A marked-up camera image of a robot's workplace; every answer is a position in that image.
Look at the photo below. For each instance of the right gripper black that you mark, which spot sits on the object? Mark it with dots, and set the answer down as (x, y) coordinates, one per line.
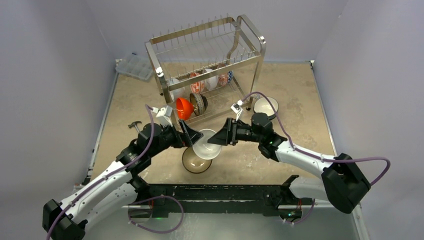
(233, 131)

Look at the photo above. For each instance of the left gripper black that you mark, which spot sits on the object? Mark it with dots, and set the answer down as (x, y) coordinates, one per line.
(191, 135)

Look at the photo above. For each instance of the white bowl brown outside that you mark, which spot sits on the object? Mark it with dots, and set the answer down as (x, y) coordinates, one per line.
(205, 150)

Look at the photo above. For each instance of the beige bowl brown rim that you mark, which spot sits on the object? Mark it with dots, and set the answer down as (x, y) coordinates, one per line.
(194, 164)

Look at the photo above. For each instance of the beige bowl dark patterned outside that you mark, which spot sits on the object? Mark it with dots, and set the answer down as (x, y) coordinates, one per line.
(199, 102)

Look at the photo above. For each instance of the orange white floral bowl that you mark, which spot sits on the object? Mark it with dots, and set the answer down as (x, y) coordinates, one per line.
(199, 86)

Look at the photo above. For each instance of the orange diamond pattern bowl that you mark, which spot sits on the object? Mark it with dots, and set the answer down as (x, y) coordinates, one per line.
(225, 78)

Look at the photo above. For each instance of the stainless steel dish rack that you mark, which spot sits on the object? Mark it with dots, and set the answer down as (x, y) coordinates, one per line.
(210, 48)

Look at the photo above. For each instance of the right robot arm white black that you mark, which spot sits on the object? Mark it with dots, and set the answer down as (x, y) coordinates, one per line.
(338, 179)

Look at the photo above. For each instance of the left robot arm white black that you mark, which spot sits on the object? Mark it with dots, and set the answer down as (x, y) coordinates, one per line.
(67, 219)

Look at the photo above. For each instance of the white bowl teal outside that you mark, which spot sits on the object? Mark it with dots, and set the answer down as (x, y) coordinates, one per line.
(263, 106)

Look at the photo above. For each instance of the black hammer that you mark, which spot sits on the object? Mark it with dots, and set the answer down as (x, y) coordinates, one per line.
(134, 125)

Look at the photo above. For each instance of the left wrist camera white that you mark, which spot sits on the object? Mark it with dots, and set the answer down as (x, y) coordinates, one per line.
(163, 115)

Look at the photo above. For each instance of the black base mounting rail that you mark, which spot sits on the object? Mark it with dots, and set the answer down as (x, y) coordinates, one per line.
(266, 200)

